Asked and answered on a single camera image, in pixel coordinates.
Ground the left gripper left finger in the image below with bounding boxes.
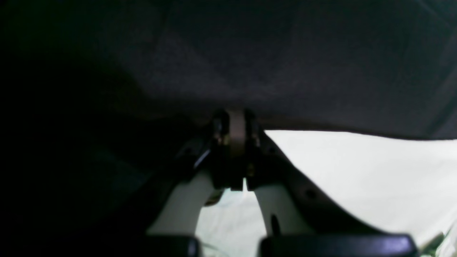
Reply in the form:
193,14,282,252
142,111,231,257

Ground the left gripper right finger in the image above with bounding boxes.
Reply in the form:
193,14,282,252
228,110,418,257

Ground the light green T-shirt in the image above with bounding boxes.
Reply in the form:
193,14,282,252
196,130,457,257

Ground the black table cloth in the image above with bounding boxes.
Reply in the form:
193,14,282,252
1,0,456,257

